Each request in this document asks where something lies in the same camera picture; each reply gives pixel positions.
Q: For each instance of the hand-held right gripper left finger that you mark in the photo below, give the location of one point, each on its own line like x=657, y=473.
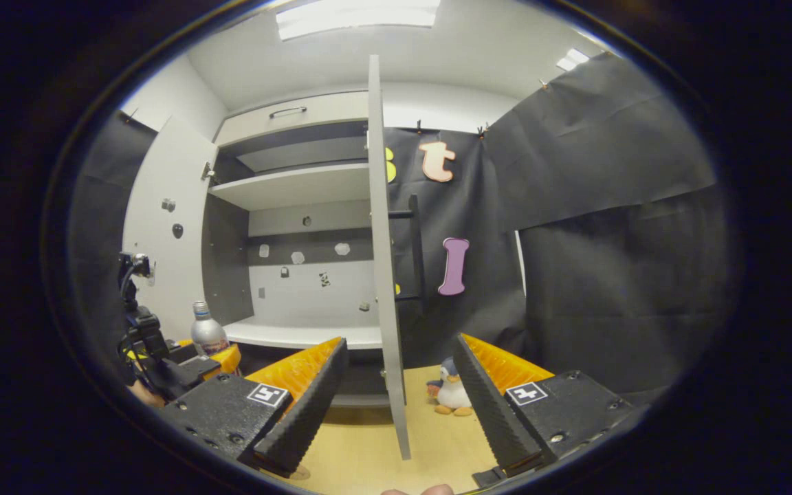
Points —
x=313, y=405

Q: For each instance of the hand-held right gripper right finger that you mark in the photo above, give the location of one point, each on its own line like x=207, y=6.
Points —
x=489, y=405

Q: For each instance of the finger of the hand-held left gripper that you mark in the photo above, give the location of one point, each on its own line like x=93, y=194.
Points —
x=186, y=350
x=227, y=361

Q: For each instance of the silver bottle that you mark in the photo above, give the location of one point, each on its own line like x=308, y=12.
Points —
x=207, y=333

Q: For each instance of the white cabinet door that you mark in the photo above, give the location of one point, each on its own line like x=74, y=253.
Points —
x=162, y=275
x=382, y=275

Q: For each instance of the white cabinet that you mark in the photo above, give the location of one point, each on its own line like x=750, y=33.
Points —
x=300, y=295

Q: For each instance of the white cabinet shelf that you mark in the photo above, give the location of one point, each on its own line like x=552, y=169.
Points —
x=300, y=185

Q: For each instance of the white cabinet drawer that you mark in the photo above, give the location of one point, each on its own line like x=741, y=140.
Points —
x=341, y=113

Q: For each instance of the penguin plush toy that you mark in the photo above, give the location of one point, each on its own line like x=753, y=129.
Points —
x=452, y=393

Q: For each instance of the black backdrop cloth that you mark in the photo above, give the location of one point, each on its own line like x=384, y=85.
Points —
x=100, y=206
x=609, y=172

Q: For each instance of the small ceiling light panel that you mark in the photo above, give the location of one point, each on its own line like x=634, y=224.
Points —
x=573, y=59

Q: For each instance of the large ceiling light panel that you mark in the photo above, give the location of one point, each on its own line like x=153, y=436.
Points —
x=358, y=17

